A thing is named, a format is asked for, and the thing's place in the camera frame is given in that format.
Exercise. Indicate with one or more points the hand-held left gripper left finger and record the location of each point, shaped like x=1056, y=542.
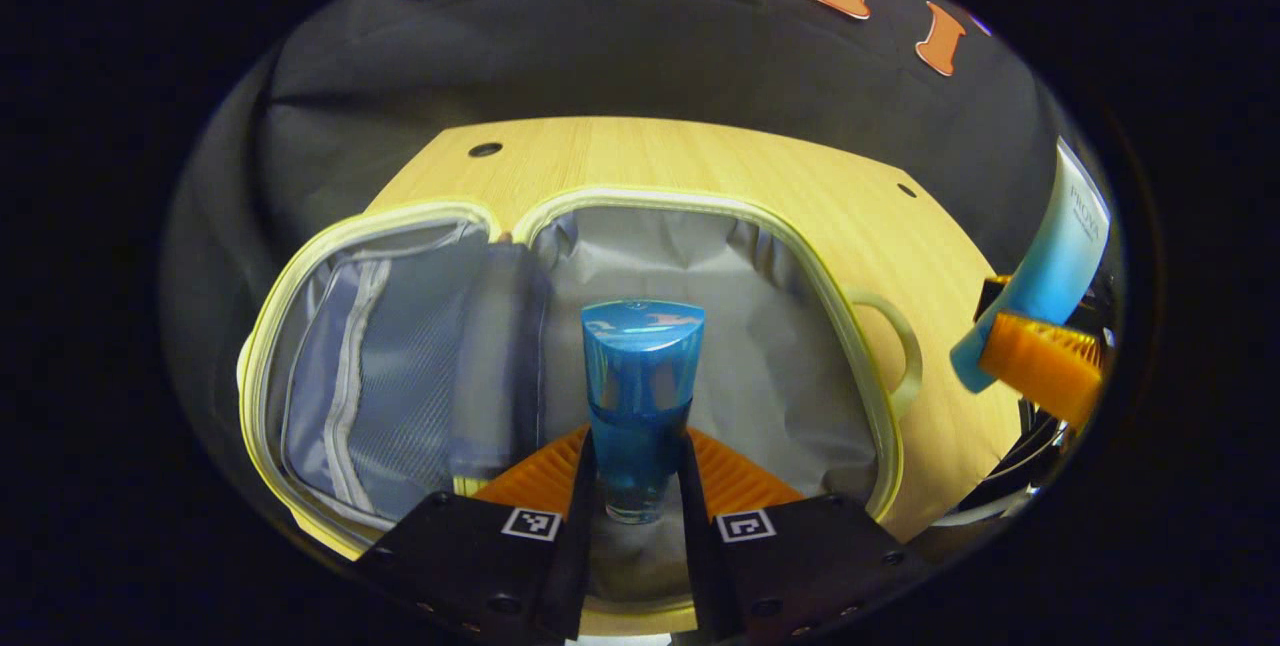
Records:
x=578, y=526

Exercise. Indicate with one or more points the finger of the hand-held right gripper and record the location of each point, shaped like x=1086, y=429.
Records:
x=993, y=294
x=1045, y=366

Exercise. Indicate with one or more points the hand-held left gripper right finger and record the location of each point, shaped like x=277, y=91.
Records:
x=700, y=536

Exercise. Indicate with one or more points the white blue skincare tube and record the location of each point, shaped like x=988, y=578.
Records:
x=1055, y=256

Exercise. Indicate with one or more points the blue skincare bottle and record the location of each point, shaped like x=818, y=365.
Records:
x=640, y=396

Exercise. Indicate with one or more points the cream yellow suitcase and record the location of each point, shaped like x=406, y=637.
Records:
x=760, y=326

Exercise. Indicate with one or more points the black backdrop cloth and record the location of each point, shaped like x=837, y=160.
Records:
x=620, y=56

